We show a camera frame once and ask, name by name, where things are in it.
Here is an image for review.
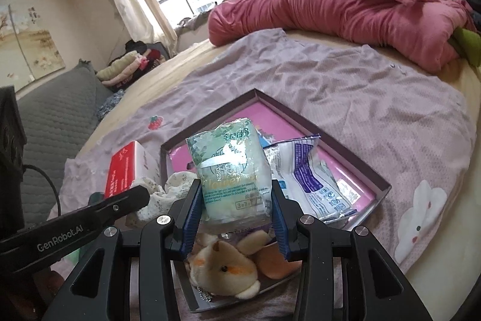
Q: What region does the blue white snack bag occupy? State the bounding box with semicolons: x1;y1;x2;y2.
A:
263;134;358;224

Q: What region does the white plush bunny toy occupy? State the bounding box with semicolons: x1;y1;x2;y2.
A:
185;230;271;300

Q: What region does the green tissue pack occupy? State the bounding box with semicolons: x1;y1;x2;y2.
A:
186;117;271;234

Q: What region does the orange makeup sponge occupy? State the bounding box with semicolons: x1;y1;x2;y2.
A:
254;244;302;280

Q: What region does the white floral sock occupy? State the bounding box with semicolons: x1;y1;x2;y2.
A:
126;171;198;227

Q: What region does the dark purple box tray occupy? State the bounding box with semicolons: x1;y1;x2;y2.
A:
160;90;403;320

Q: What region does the dark green thermos bottle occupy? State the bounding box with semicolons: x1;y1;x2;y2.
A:
88;192;104;205

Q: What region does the red white tissue box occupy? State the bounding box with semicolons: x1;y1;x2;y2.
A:
104;140;161;198

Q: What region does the pink blue book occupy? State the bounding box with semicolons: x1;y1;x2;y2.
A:
160;100;376;213

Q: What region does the beige bed mattress cover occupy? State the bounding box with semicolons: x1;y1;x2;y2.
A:
74;28;481;276

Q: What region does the grey quilted headboard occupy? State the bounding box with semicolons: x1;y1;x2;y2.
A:
16;58;113;227

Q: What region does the blue patterned cloth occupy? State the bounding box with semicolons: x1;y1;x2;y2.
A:
96;90;125;121

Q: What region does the folded clothes pile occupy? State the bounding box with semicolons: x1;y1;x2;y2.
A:
96;40;170;92

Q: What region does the cream window curtain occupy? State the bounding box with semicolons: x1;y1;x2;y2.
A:
114;0;178;56

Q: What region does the pink red quilt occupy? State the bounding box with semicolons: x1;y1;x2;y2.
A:
208;0;480;73

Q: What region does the green cloth under quilt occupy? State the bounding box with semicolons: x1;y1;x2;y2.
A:
449;28;481;68

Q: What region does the black cable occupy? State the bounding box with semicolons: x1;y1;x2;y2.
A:
23;163;62;216

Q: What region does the flower wall painting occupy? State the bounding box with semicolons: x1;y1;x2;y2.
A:
0;4;65;91

